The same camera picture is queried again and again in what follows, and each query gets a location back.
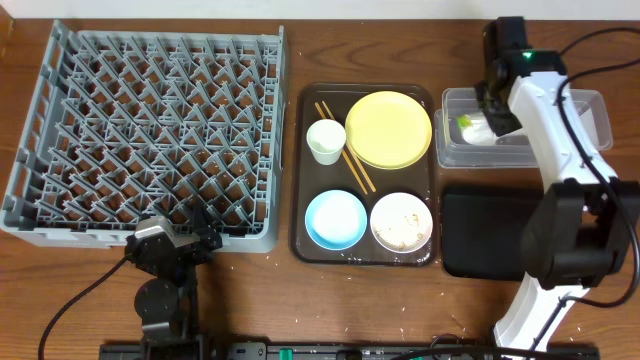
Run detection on green yellow snack wrapper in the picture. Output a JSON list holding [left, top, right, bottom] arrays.
[[456, 115, 473, 130]]

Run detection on white napkin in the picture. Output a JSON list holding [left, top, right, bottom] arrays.
[[459, 112, 499, 146]]

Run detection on yellow plastic plate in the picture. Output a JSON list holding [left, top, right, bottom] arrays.
[[345, 91, 432, 170]]

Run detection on white paper cup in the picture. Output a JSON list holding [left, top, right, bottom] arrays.
[[306, 119, 346, 166]]

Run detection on white bowl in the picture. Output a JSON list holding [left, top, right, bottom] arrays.
[[369, 192, 434, 254]]

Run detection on rice and food scraps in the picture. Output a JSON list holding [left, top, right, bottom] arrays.
[[373, 213, 424, 251]]

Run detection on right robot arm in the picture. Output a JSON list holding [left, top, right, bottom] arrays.
[[478, 45, 639, 352]]

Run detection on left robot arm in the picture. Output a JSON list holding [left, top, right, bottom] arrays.
[[125, 205, 222, 360]]

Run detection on clear plastic waste bin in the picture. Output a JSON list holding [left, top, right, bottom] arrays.
[[434, 88, 613, 168]]

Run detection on grey plastic dishwasher rack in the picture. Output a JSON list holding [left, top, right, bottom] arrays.
[[1, 22, 288, 253]]

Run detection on black waste tray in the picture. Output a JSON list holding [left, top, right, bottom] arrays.
[[441, 184, 543, 282]]

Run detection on light blue bowl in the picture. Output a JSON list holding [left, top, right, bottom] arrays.
[[304, 190, 368, 251]]

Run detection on dark brown serving tray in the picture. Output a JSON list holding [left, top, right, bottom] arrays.
[[290, 83, 439, 267]]

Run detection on left wooden chopstick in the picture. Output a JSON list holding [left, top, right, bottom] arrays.
[[314, 101, 368, 195]]

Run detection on wooden chopstick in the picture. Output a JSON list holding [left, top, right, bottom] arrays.
[[320, 100, 378, 194], [314, 101, 368, 195]]

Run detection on right wooden chopstick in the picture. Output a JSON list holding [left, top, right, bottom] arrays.
[[320, 100, 378, 194]]

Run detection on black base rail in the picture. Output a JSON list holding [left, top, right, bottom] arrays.
[[98, 340, 601, 360]]

